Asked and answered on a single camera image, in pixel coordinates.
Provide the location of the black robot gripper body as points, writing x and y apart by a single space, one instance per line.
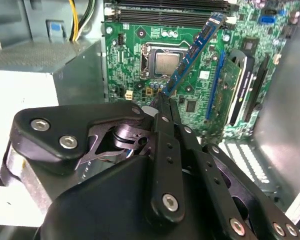
102 212

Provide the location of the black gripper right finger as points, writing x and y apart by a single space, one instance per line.
227 180

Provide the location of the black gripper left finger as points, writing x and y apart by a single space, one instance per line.
52 130

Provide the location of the blue RAM stick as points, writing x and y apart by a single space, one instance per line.
197 47

